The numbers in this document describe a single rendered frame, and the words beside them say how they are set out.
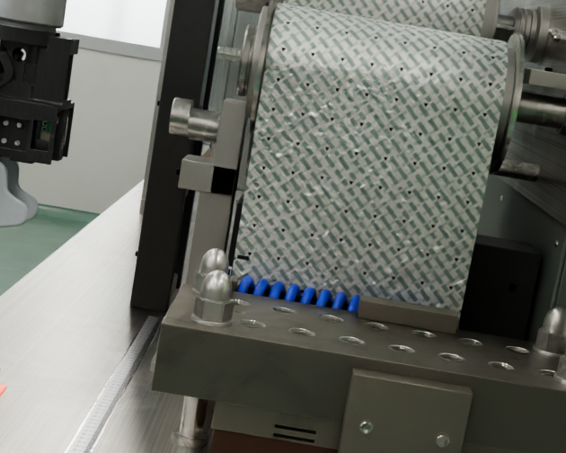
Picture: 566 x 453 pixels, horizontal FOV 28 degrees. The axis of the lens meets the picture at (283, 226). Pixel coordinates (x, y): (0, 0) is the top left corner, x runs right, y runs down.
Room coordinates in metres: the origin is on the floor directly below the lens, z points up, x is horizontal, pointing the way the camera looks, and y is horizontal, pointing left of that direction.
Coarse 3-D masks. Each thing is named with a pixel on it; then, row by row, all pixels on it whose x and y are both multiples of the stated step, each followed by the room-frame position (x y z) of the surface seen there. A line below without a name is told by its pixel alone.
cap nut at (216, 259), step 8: (216, 248) 1.05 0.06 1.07; (208, 256) 1.04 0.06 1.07; (216, 256) 1.04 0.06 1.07; (224, 256) 1.04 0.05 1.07; (208, 264) 1.03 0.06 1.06; (216, 264) 1.03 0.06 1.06; (224, 264) 1.04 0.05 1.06; (200, 272) 1.04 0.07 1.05; (208, 272) 1.03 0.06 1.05; (200, 280) 1.03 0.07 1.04; (192, 288) 1.05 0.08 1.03; (200, 288) 1.03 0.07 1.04
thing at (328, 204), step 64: (256, 128) 1.11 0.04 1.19; (320, 128) 1.11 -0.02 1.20; (256, 192) 1.11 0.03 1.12; (320, 192) 1.11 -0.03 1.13; (384, 192) 1.11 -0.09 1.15; (448, 192) 1.11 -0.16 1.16; (256, 256) 1.11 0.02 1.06; (320, 256) 1.11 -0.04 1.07; (384, 256) 1.11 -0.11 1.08; (448, 256) 1.11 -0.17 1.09
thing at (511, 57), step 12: (264, 12) 1.15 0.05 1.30; (264, 24) 1.13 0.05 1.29; (252, 60) 1.12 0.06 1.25; (264, 60) 1.12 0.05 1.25; (252, 72) 1.12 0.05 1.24; (252, 84) 1.12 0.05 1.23; (252, 96) 1.13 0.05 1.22; (504, 96) 1.12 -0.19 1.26; (504, 108) 1.12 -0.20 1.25; (504, 120) 1.12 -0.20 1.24; (492, 156) 1.16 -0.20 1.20
